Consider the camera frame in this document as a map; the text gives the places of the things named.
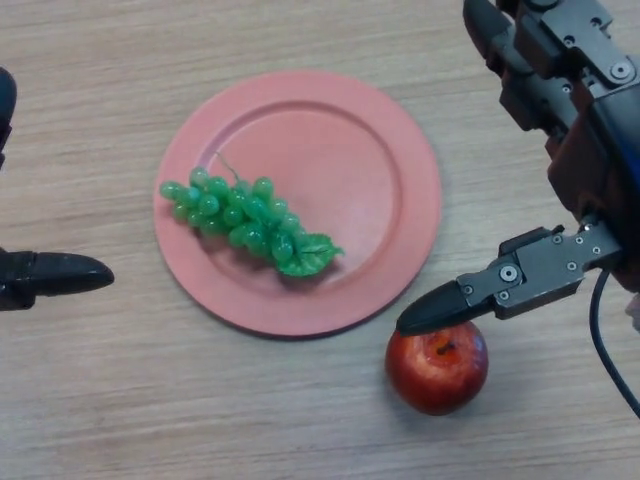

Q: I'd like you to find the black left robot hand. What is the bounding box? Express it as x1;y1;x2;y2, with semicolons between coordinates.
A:
0;67;115;312

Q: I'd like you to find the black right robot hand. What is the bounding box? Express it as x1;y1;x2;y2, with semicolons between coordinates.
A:
395;0;640;337

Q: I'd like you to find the green grapes bunch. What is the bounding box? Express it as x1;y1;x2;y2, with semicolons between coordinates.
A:
158;152;346;279

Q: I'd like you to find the pink round plate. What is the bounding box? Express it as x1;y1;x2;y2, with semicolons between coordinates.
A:
153;69;444;340

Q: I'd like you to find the red apple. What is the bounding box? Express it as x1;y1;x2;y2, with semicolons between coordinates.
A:
384;319;490;416

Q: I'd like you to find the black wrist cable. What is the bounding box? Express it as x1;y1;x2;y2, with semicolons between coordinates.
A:
589;269;640;419

